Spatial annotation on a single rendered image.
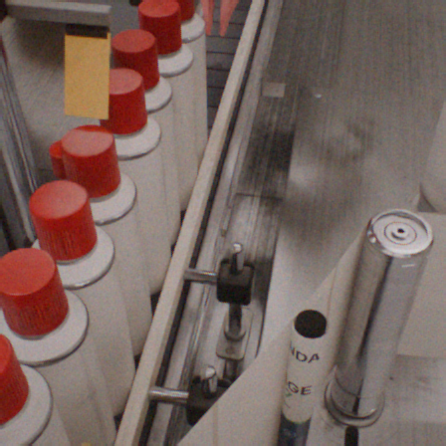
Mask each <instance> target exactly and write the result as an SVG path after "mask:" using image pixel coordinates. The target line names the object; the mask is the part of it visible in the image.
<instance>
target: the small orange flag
mask: <svg viewBox="0 0 446 446"><path fill-rule="evenodd" d="M110 53H111V34H110V27H106V26H96V25H85V24H76V23H67V24H66V27H65V114H66V115H74V116H83V117H92V118H100V119H109V94H110Z"/></svg>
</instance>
